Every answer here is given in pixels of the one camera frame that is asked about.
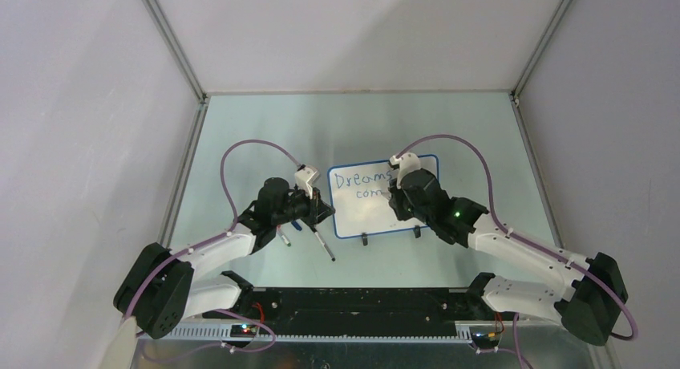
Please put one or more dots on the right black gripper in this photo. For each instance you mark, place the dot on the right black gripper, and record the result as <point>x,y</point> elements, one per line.
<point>402,214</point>

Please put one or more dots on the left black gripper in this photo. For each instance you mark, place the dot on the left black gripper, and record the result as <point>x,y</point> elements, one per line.
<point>319,210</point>

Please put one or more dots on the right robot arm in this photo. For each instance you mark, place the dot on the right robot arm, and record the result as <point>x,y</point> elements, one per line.
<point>582,294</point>

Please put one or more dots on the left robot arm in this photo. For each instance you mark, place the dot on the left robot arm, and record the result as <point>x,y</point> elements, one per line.
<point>163,288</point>

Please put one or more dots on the blue framed whiteboard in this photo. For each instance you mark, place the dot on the blue framed whiteboard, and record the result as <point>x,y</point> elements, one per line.
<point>355,193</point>

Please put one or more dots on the black whiteboard marker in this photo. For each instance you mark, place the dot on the black whiteboard marker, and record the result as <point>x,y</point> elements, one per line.
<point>324,244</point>

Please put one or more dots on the green whiteboard marker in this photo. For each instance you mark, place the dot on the green whiteboard marker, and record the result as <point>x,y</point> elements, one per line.
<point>283,237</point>

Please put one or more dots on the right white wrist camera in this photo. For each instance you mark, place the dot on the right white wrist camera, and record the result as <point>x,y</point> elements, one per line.
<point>406,163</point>

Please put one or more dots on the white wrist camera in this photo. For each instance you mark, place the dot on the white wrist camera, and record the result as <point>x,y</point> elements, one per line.
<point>305,177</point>
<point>406,163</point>

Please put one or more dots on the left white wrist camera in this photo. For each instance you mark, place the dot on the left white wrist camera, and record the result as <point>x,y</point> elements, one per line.
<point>305,177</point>

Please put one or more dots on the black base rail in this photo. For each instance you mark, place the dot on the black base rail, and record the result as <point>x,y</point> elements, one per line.
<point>356,312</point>

